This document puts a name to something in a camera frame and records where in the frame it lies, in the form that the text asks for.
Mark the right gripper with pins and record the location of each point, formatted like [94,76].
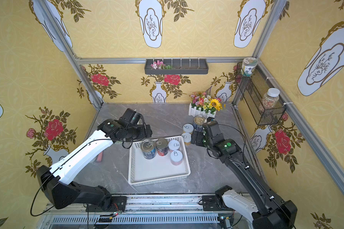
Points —
[198,137]

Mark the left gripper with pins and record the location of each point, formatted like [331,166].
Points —
[143,133]

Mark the blue labelled tin can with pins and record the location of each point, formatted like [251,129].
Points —
[148,149]

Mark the red labelled tin can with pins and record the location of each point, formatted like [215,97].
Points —
[162,146]

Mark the pink small can front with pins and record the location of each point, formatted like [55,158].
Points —
[173,145]

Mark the pink small can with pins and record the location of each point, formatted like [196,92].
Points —
[173,145]
[176,157]

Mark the pink small can back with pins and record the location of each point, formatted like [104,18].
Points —
[176,157]

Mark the white plastic basket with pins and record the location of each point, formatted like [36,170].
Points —
[159,169]

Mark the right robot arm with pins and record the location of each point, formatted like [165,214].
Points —
[266,209]

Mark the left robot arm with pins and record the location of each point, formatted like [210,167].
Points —
[57,181]

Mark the blue can near flowers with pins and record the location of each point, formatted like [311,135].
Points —
[198,122]

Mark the yellow small can back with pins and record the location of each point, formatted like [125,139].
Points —
[188,128]

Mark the flower box white fence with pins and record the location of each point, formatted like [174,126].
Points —
[204,104]

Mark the purple small object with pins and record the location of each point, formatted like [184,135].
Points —
[99,157]

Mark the clear jar white lid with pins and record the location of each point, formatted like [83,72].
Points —
[270,99]

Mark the pink artificial flowers on shelf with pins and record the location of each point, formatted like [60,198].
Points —
[160,65]

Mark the patterned jar on rack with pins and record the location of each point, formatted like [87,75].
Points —
[248,66]

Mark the black wire wall basket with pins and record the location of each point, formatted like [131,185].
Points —
[253,89]

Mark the grey wall shelf tray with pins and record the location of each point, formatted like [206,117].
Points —
[183,66]

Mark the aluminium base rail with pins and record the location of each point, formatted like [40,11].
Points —
[228,211]

